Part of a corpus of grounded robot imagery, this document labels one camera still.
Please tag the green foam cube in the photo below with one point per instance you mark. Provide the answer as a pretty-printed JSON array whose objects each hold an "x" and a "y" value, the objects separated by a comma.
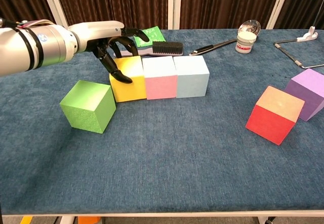
[{"x": 86, "y": 110}]

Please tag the blue fabric table cover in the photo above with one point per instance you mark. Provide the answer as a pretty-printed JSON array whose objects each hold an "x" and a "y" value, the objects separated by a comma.
[{"x": 162, "y": 163}]

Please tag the small white jar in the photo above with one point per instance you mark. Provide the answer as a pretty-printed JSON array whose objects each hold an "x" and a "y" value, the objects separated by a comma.
[{"x": 244, "y": 44}]

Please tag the pink foam cube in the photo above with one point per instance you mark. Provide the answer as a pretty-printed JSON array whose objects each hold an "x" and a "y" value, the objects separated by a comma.
[{"x": 160, "y": 87}]

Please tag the grey brush with black bristles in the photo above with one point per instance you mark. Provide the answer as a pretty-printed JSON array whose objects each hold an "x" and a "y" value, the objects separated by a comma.
[{"x": 167, "y": 47}]

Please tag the orange object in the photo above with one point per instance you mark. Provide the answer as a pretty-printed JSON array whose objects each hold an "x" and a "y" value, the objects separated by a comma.
[{"x": 88, "y": 220}]

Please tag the white plastic clip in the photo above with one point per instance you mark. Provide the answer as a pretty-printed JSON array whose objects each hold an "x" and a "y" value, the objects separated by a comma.
[{"x": 308, "y": 35}]

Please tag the yellow foam cube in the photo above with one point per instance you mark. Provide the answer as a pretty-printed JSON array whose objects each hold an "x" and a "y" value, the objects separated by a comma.
[{"x": 129, "y": 90}]

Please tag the white table leg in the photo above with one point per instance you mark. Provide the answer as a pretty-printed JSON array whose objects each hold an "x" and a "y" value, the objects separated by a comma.
[
  {"x": 263, "y": 220},
  {"x": 67, "y": 220}
]

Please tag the purple foam cube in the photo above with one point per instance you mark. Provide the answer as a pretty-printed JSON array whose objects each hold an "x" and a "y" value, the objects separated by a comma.
[{"x": 308, "y": 90}]

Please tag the light blue foam cube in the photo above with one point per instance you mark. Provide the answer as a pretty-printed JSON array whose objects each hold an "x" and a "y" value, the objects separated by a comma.
[{"x": 192, "y": 83}]

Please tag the green foil sachet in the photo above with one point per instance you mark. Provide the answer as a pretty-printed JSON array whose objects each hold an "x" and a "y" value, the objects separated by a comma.
[{"x": 155, "y": 35}]

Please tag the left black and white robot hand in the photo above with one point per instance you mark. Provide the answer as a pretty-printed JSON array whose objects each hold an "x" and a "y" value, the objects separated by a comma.
[{"x": 96, "y": 32}]

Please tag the red foam cube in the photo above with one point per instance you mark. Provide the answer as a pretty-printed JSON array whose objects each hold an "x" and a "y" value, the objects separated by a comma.
[{"x": 270, "y": 123}]

